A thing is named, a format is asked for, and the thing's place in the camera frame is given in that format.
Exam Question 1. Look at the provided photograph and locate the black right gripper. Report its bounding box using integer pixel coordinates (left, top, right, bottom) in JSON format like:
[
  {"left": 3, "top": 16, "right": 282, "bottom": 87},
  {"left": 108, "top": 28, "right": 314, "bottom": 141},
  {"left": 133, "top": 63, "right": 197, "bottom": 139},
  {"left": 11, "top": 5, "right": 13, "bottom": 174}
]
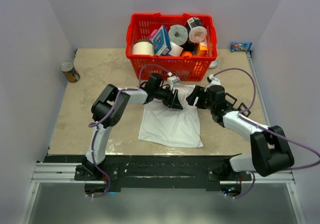
[{"left": 186, "top": 85, "right": 215, "bottom": 111}]

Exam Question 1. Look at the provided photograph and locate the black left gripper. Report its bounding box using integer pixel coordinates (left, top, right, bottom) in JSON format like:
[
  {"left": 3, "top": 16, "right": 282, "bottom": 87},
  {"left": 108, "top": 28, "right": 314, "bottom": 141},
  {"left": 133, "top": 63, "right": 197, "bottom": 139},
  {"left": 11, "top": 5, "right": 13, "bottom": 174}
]
[{"left": 153, "top": 85, "right": 183, "bottom": 110}]

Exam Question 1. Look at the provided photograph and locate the white shirt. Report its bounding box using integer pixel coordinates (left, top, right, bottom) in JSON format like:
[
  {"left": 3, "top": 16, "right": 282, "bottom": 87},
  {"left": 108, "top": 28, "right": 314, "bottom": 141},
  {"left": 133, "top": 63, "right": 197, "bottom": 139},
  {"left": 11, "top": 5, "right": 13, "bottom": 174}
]
[{"left": 138, "top": 84, "right": 204, "bottom": 148}]

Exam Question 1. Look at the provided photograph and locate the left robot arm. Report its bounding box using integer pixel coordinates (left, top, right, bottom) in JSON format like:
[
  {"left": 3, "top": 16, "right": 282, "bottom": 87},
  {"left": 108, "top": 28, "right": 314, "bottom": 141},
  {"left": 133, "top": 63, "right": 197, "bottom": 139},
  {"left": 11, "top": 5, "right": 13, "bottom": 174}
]
[{"left": 76, "top": 73, "right": 183, "bottom": 180}]

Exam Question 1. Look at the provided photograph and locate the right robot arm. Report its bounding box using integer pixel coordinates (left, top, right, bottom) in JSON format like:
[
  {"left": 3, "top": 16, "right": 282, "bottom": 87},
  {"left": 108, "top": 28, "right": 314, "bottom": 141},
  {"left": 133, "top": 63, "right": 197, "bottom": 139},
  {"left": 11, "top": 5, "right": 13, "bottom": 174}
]
[{"left": 186, "top": 85, "right": 295, "bottom": 180}]

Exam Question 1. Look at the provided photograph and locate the red shopping basket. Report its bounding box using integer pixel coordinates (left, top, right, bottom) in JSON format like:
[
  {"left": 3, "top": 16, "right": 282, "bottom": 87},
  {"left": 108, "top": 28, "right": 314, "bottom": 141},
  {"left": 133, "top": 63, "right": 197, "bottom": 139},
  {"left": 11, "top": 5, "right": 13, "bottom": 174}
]
[{"left": 125, "top": 13, "right": 218, "bottom": 81}]

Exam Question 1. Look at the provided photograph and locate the silver round object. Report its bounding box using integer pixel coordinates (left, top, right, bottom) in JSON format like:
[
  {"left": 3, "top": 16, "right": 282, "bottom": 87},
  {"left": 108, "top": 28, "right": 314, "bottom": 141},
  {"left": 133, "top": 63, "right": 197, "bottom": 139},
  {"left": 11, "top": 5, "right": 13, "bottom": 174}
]
[{"left": 208, "top": 60, "right": 219, "bottom": 69}]

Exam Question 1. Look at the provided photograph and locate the black display case left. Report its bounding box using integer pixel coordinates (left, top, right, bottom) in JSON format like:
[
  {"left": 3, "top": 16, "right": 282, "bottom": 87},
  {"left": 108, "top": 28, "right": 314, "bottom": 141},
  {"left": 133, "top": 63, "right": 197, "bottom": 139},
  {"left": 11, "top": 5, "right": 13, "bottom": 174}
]
[{"left": 224, "top": 93, "right": 238, "bottom": 108}]

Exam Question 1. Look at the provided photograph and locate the black display case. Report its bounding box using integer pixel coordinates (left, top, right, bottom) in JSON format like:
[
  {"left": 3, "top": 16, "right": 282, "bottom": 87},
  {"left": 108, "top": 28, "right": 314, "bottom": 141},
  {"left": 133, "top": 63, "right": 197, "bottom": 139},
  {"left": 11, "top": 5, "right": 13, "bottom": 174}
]
[
  {"left": 224, "top": 93, "right": 238, "bottom": 108},
  {"left": 237, "top": 102, "right": 251, "bottom": 117}
]

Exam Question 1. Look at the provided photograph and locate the orange fruit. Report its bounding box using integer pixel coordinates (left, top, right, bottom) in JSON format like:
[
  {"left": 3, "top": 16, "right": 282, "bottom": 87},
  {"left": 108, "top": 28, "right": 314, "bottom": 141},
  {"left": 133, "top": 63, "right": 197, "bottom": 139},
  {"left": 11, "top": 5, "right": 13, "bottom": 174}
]
[{"left": 180, "top": 51, "right": 194, "bottom": 58}]

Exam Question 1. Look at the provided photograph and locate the orange box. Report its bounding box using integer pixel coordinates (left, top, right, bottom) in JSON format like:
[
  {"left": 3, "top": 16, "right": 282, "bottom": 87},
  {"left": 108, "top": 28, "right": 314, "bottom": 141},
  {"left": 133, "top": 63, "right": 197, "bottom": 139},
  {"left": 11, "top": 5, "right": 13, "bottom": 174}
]
[{"left": 194, "top": 39, "right": 208, "bottom": 56}]

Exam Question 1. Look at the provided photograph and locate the black display case right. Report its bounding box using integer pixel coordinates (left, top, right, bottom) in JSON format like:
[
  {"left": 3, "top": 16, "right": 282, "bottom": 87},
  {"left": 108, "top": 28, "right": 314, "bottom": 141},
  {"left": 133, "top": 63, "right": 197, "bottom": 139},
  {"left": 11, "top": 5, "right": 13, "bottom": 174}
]
[{"left": 237, "top": 102, "right": 251, "bottom": 117}]

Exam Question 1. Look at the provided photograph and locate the blue box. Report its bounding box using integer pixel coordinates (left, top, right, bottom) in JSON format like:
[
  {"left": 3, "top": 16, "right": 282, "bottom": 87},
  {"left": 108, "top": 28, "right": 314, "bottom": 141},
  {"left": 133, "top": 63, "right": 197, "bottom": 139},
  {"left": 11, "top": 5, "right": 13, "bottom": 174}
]
[{"left": 151, "top": 25, "right": 172, "bottom": 56}]

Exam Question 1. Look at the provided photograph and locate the pink toilet roll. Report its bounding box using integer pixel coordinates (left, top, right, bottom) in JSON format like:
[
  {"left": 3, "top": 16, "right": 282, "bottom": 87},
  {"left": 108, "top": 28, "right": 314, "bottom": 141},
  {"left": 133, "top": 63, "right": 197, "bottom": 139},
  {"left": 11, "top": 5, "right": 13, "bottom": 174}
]
[{"left": 188, "top": 26, "right": 208, "bottom": 43}]

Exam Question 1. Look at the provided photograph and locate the blue candy packet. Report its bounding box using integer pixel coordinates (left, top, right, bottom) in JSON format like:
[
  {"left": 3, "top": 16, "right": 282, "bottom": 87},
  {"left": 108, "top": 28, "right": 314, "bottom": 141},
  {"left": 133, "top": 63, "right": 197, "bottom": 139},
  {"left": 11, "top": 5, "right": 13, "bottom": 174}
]
[{"left": 230, "top": 42, "right": 252, "bottom": 53}]

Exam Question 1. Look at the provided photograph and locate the white paper roll left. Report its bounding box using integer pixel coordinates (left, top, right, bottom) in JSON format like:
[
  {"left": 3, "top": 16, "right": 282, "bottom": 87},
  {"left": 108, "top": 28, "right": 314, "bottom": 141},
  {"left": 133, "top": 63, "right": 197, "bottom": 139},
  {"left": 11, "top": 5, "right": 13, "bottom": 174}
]
[{"left": 132, "top": 39, "right": 154, "bottom": 56}]

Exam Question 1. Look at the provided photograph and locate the grey toilet roll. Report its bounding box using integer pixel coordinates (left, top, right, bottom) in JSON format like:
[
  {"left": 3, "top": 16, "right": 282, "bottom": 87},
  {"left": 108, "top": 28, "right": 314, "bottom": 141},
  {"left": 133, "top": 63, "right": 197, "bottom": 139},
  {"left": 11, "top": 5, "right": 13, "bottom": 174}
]
[{"left": 168, "top": 25, "right": 189, "bottom": 46}]

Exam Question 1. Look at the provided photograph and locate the pink packet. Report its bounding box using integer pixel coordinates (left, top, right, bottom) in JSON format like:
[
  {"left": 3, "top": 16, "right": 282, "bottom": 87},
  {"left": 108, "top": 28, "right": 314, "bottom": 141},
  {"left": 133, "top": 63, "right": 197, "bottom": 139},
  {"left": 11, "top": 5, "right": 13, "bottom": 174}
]
[{"left": 148, "top": 29, "right": 158, "bottom": 40}]

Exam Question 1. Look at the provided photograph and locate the black cylinder container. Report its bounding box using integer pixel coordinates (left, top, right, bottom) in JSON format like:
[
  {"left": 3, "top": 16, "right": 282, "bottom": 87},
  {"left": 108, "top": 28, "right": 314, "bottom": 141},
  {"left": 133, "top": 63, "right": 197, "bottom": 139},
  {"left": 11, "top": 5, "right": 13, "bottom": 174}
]
[{"left": 184, "top": 17, "right": 204, "bottom": 31}]

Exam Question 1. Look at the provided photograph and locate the tin can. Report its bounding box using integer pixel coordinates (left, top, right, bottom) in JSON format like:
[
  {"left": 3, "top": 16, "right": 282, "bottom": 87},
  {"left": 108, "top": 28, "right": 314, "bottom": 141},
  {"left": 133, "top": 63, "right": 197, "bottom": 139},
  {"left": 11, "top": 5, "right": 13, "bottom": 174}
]
[{"left": 60, "top": 61, "right": 80, "bottom": 83}]

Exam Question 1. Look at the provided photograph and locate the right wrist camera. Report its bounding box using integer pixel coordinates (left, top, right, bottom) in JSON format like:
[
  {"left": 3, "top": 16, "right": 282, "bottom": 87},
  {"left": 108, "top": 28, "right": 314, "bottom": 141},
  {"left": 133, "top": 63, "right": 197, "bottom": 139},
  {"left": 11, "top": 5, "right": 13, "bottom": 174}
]
[{"left": 207, "top": 74, "right": 221, "bottom": 88}]

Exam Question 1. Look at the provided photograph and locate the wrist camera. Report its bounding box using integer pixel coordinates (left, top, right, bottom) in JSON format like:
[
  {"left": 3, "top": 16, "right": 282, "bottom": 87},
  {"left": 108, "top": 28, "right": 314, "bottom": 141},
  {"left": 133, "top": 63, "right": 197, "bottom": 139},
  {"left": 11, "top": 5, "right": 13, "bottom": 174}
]
[
  {"left": 207, "top": 74, "right": 221, "bottom": 88},
  {"left": 167, "top": 76, "right": 180, "bottom": 90}
]

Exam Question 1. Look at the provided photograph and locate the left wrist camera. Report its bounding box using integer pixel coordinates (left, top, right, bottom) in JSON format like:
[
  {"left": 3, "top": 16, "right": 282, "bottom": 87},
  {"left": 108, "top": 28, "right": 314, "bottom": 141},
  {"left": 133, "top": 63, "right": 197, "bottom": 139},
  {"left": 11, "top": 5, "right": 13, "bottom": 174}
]
[{"left": 167, "top": 76, "right": 180, "bottom": 90}]

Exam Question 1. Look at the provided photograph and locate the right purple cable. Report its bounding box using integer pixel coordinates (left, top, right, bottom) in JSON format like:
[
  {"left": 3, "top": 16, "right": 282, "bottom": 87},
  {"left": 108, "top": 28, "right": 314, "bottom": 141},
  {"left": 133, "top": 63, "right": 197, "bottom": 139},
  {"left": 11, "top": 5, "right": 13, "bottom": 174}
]
[{"left": 207, "top": 68, "right": 320, "bottom": 171}]

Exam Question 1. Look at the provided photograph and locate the purple cable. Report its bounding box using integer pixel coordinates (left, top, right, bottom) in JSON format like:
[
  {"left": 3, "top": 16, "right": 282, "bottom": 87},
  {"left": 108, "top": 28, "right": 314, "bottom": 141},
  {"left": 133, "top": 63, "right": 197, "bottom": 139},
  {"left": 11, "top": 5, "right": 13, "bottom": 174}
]
[
  {"left": 86, "top": 64, "right": 173, "bottom": 198},
  {"left": 207, "top": 68, "right": 320, "bottom": 171}
]

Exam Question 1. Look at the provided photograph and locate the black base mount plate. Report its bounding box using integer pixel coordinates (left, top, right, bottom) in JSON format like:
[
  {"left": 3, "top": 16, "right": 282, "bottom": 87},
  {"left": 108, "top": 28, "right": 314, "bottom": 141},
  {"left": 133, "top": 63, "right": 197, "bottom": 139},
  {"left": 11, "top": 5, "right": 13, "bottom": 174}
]
[{"left": 44, "top": 155, "right": 252, "bottom": 194}]

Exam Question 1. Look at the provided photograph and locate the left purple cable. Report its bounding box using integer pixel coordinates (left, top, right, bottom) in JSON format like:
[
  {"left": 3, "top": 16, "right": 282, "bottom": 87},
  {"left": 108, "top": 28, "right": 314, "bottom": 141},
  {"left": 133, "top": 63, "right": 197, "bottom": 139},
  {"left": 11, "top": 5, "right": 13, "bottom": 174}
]
[{"left": 86, "top": 64, "right": 173, "bottom": 198}]

